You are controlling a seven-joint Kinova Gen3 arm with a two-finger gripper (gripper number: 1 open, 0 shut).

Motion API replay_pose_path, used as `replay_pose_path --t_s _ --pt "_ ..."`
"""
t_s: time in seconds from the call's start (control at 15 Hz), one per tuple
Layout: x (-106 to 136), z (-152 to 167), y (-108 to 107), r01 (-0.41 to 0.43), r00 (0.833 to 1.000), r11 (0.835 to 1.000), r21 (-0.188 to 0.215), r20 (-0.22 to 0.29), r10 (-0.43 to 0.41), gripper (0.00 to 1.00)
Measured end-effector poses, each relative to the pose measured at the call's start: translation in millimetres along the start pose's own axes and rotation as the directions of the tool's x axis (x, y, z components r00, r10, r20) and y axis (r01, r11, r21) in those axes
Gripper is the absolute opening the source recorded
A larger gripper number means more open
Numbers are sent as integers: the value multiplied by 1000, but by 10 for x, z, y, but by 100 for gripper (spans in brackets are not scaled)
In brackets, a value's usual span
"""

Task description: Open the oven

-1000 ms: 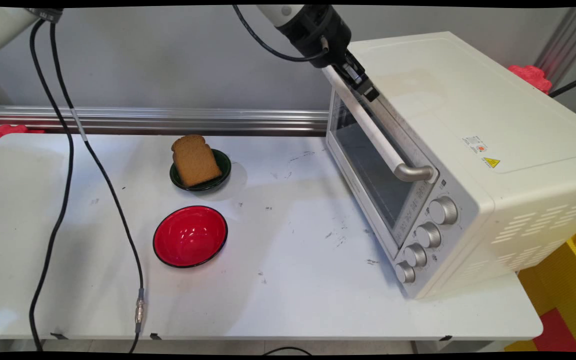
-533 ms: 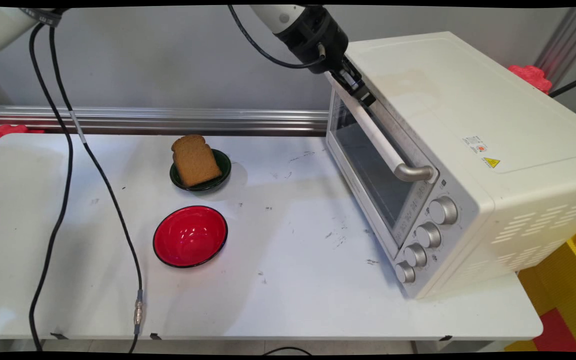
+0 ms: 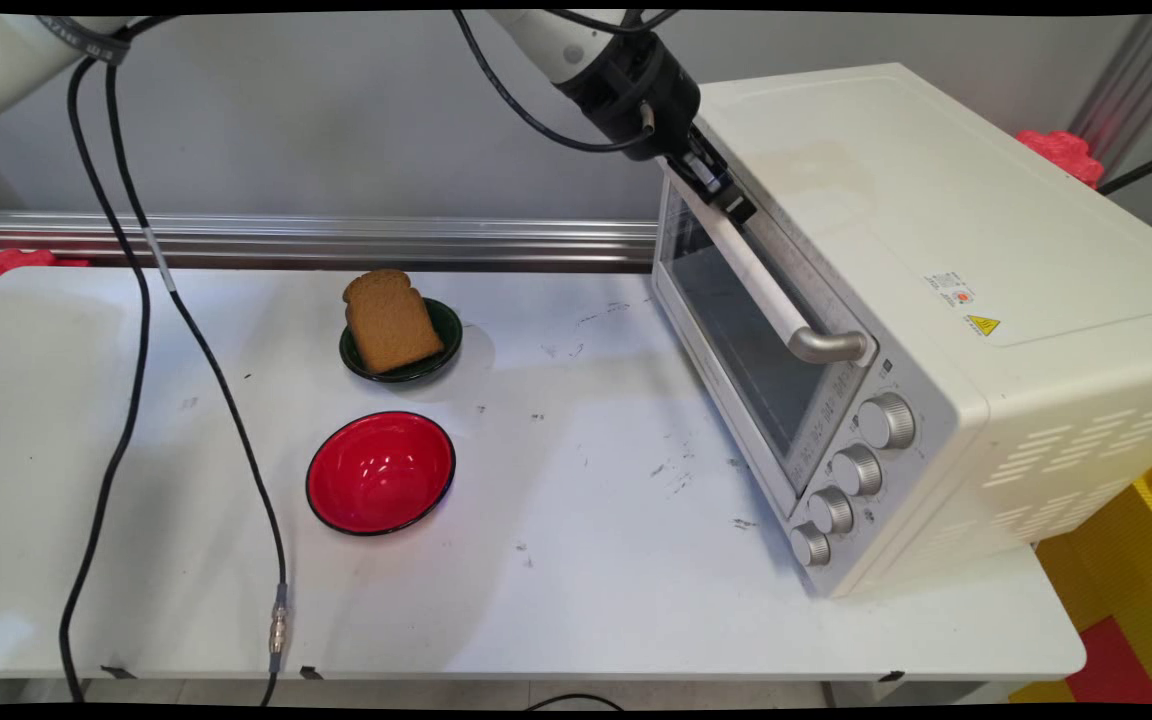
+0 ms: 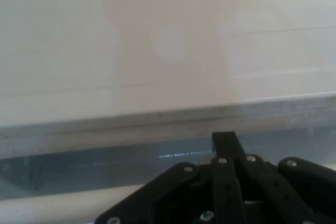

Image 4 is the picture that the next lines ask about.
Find cream toaster oven body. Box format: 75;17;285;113
0;0;336;130

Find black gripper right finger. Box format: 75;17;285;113
239;154;336;224

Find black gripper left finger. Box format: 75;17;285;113
93;131;248;224

